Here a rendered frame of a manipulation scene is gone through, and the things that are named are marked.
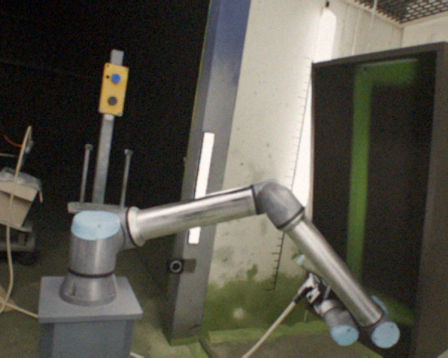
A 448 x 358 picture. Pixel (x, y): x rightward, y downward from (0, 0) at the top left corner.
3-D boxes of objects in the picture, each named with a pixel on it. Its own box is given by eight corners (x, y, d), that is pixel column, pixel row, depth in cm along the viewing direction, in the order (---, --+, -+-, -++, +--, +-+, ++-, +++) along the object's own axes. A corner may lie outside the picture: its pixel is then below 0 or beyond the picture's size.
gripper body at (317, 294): (305, 294, 153) (314, 312, 142) (317, 280, 151) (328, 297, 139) (318, 300, 155) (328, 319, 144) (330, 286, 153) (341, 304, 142)
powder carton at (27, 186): (-17, 200, 307) (2, 160, 310) (30, 217, 328) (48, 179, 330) (-28, 212, 260) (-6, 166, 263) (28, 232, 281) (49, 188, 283)
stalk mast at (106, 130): (88, 329, 211) (122, 54, 197) (89, 333, 205) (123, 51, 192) (78, 329, 208) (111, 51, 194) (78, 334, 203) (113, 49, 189)
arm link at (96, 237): (58, 268, 110) (63, 214, 108) (83, 254, 127) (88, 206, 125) (104, 277, 109) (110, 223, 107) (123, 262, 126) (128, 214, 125)
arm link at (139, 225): (80, 220, 126) (287, 171, 120) (100, 212, 143) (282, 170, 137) (91, 260, 127) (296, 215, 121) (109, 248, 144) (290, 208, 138)
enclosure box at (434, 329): (351, 289, 196) (361, 67, 174) (458, 342, 146) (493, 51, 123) (305, 308, 179) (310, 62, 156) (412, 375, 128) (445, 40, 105)
